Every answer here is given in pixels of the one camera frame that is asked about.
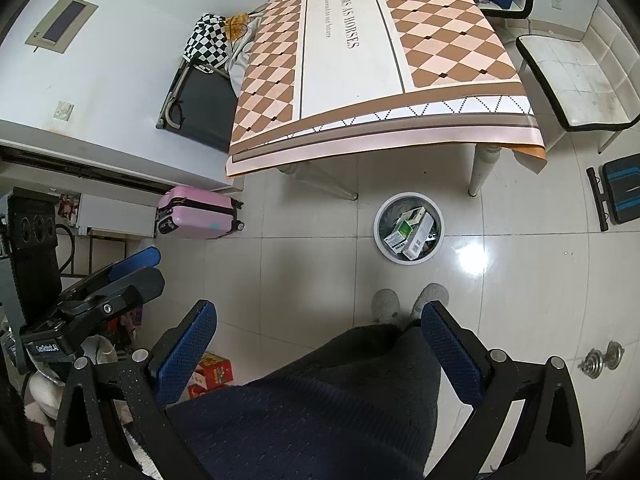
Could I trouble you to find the grey wall panel box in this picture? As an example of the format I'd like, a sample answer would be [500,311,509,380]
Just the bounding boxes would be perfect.
[25,0,98,55]

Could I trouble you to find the tall white box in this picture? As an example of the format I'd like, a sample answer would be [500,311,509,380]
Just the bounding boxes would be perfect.
[403,212,434,260]

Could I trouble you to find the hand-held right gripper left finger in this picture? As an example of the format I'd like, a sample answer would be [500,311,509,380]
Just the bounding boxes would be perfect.
[52,300,218,480]

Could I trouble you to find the chrome dumbbell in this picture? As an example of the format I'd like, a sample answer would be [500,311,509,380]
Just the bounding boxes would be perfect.
[577,341,626,378]

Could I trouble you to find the person's navy knit sweater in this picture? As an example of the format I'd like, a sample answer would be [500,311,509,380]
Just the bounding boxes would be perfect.
[165,365,436,480]

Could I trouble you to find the person's grey slipper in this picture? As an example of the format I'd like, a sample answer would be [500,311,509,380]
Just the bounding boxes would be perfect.
[372,289,401,326]
[410,282,450,318]

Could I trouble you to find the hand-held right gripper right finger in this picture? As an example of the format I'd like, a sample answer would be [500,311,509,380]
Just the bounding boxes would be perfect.
[420,300,588,480]

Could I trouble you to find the white low cabinet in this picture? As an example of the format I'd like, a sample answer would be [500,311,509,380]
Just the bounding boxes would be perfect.
[75,192,158,238]

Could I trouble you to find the diamond-patterned tablecloth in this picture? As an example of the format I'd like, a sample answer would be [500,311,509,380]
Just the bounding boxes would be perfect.
[225,0,548,178]

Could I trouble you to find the person's black pants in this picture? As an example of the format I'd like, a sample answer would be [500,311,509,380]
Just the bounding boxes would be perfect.
[280,322,442,441]

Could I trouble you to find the pink suitcase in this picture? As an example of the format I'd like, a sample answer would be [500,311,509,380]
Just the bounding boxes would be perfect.
[155,185,245,240]

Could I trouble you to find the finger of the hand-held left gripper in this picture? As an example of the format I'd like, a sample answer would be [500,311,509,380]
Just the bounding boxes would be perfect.
[55,266,166,333]
[59,246,162,303]

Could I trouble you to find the red printed cardboard box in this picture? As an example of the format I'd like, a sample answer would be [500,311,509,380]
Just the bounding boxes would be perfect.
[187,351,236,400]

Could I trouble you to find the black white checkered cloth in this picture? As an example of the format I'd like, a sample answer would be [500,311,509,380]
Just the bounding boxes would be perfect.
[182,12,233,78]

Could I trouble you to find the white cushioned chair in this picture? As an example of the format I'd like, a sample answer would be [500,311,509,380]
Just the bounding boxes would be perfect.
[515,0,640,155]

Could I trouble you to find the green and white box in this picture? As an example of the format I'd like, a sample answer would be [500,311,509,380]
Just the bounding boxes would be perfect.
[386,217,414,250]

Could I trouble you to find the white round trash bin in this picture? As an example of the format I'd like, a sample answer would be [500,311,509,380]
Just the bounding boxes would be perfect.
[374,192,445,265]

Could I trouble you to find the black chair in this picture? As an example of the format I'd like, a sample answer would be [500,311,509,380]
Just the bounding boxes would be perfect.
[156,57,240,153]

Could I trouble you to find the black and blue board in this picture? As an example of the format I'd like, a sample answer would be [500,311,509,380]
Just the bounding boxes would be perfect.
[586,154,640,232]

